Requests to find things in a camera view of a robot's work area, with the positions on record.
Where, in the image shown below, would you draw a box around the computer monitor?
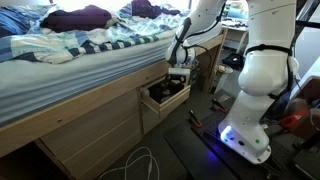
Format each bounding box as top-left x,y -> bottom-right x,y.
226,0 -> 250,21

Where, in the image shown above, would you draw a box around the red black clamp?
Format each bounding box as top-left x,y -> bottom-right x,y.
187,108 -> 204,129
209,97 -> 229,114

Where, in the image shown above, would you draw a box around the bright window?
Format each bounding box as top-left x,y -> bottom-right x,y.
49,0 -> 194,13

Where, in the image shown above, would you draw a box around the grey-blue sheeted mattress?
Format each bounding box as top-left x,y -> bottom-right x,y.
0,31 -> 178,128

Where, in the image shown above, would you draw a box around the open wooden drawer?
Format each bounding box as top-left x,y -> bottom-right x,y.
138,74 -> 193,122

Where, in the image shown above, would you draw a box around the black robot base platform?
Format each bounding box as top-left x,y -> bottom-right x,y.
163,98 -> 320,180

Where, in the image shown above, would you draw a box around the dark navy garment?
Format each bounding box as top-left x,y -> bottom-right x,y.
130,0 -> 182,19

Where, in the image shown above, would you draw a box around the black bag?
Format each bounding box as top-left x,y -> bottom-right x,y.
221,52 -> 245,72

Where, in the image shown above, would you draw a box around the black clothing pile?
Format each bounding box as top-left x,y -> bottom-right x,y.
149,79 -> 185,104

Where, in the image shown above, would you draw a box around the black socks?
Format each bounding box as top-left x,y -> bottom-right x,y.
163,82 -> 184,99

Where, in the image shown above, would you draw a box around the dark pillow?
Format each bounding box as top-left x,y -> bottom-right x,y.
39,4 -> 113,34

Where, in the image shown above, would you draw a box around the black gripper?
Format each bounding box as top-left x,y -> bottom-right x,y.
166,74 -> 188,89

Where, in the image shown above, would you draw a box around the white desk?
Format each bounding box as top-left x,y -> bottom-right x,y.
221,19 -> 250,52

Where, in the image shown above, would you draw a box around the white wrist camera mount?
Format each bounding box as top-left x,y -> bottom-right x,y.
167,67 -> 192,77

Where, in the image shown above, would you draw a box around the red tool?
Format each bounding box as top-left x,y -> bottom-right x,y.
277,108 -> 310,130

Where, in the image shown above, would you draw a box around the white floor cable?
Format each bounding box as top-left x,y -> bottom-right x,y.
97,145 -> 161,180

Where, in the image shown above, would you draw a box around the closed wooden drawer front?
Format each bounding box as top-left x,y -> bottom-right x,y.
34,87 -> 145,180

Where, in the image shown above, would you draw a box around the wooden bed frame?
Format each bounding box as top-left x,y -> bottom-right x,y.
0,28 -> 228,180

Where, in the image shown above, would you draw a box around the white waste bin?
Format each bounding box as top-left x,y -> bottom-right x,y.
213,63 -> 235,95

